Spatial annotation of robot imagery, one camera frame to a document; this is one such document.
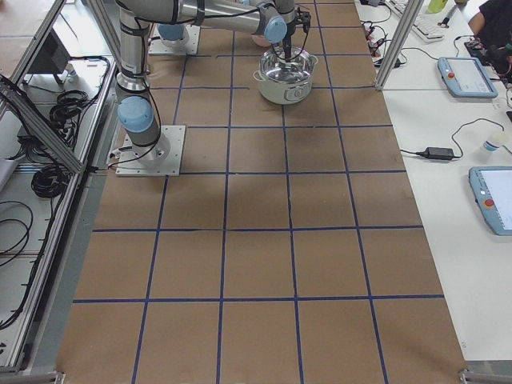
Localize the pale green cooking pot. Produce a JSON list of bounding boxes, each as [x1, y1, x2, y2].
[[253, 46, 318, 105]]

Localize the blue teach pendant near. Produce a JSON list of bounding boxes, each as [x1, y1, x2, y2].
[[468, 166, 511, 236]]

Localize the coiled black cable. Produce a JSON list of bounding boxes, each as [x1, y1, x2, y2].
[[48, 90, 87, 131]]

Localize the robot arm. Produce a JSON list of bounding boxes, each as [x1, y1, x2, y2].
[[117, 1, 310, 164], [157, 24, 189, 44]]

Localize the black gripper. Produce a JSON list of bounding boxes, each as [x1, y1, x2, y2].
[[282, 27, 296, 61]]

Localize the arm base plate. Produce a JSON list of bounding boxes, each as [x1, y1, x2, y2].
[[115, 126, 186, 177], [149, 24, 200, 56]]

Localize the blue teach pendant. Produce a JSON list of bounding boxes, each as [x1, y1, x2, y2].
[[437, 57, 498, 98], [468, 166, 511, 236]]

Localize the pink bowl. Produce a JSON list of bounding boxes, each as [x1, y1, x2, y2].
[[251, 34, 270, 47]]

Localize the white keyboard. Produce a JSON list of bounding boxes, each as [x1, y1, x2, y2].
[[386, 0, 445, 43]]

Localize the aluminium side frame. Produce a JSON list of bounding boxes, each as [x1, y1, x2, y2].
[[1, 1, 120, 382]]

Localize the paper cup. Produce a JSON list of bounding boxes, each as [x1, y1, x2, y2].
[[482, 131, 508, 153]]

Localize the blue teach pendant far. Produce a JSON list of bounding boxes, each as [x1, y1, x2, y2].
[[437, 57, 498, 98]]

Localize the glass pot lid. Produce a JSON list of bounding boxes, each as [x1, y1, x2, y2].
[[259, 46, 318, 84]]

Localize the black power brick on table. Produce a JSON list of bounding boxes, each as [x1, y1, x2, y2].
[[415, 146, 455, 161]]

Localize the aluminium frame post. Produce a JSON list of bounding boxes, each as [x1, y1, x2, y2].
[[375, 0, 423, 90]]

